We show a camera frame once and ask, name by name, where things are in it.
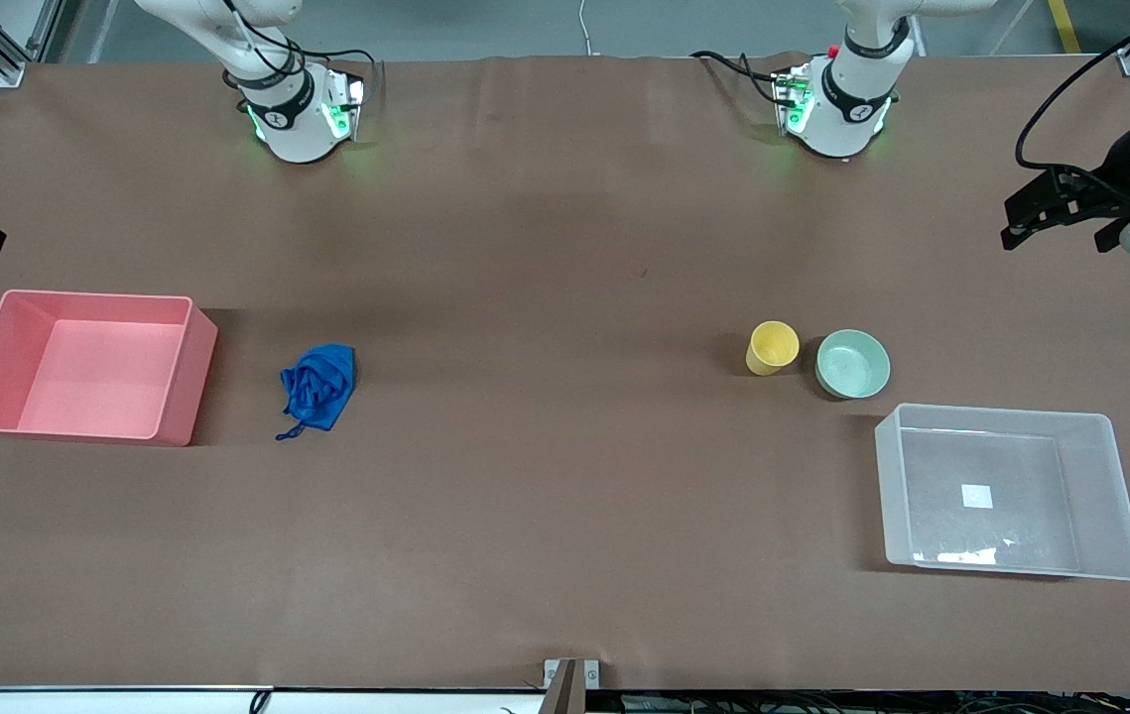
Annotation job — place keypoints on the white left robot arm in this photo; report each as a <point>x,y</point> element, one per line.
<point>847,119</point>

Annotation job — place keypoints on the pink plastic box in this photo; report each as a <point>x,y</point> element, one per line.
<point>98,377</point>

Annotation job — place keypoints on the clear plastic box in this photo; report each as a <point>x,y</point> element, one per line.
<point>1100,496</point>

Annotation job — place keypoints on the blue cloth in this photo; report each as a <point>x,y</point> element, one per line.
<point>321,387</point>

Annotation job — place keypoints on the brown table cover sheet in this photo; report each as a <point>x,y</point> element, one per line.
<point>564,446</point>

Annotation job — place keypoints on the light green bowl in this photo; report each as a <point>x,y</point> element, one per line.
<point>852,365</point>

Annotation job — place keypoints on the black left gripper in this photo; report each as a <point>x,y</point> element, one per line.
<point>1113,183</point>

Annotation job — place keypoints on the metal table edge bracket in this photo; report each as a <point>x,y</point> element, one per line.
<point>570,679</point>

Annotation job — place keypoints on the white square label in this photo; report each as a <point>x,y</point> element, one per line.
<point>976,496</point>

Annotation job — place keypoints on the yellow plastic cup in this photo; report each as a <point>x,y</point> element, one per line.
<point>773,347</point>

